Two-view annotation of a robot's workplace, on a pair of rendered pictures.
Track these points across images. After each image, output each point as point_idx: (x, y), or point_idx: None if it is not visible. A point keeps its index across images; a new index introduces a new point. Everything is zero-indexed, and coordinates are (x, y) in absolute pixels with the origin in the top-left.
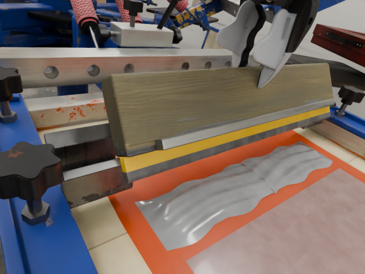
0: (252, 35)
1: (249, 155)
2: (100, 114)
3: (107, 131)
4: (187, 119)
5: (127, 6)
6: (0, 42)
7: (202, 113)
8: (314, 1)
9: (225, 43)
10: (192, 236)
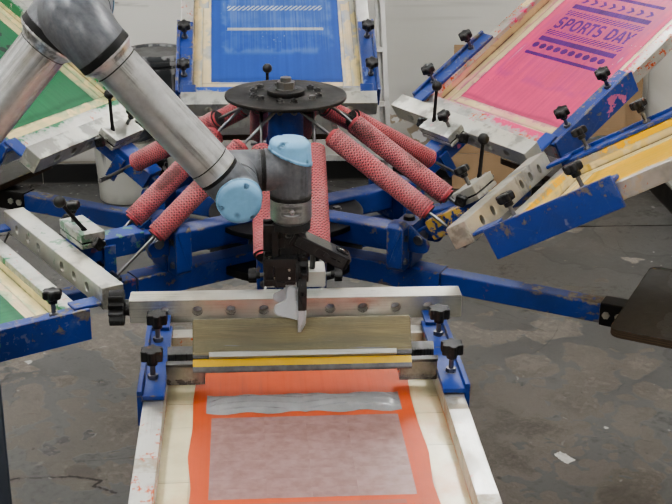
0: None
1: (321, 391)
2: None
3: None
4: (231, 345)
5: None
6: (187, 268)
7: (243, 343)
8: (301, 284)
9: (281, 300)
10: (223, 412)
